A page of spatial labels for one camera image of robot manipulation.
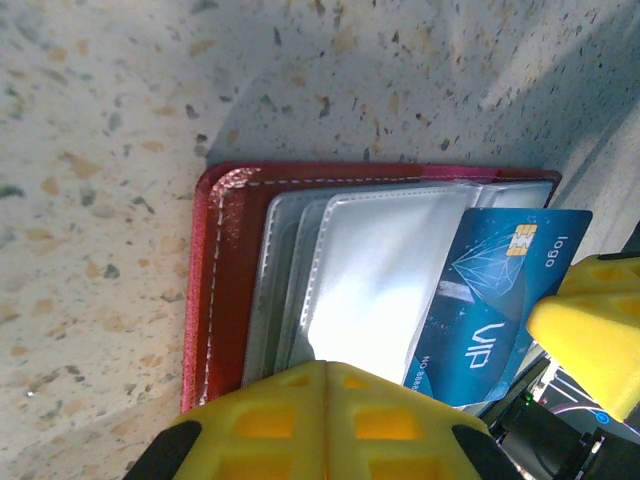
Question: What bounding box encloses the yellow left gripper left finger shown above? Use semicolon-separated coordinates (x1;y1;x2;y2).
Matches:
122;359;327;480

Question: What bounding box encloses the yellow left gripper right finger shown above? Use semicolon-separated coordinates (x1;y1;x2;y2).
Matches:
325;360;526;480

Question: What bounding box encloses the blue VIP card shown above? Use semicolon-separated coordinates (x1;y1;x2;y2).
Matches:
399;207;594;409

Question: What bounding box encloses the red leather card holder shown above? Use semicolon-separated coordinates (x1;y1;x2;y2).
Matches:
180;160;564;416

